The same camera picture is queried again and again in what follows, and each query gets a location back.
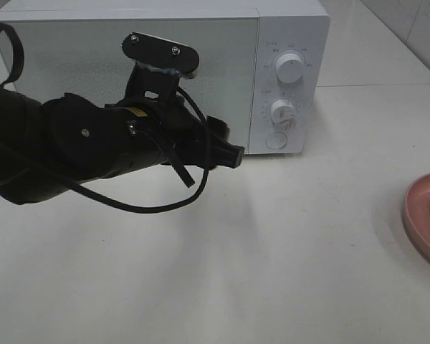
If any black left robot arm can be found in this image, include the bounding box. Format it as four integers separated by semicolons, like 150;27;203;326
0;67;244;214

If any white dial knob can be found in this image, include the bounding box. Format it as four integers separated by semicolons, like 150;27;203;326
274;51;305;84
270;100;296;126

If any white microwave door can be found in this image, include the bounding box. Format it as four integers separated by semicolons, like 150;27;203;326
13;18;258;146

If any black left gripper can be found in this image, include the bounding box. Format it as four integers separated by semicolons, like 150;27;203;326
105;66;244;171

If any black left camera cable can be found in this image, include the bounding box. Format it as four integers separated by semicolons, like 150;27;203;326
0;21;212;214

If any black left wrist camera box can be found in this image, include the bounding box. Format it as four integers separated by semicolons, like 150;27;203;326
121;32;200;79

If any white microwave oven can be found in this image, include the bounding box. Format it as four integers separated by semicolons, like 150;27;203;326
0;9;330;155

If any round door release button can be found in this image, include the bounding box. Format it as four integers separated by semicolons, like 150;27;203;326
266;133;287;150

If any pink round plate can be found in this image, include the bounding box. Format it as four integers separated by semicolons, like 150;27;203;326
402;173;430;264

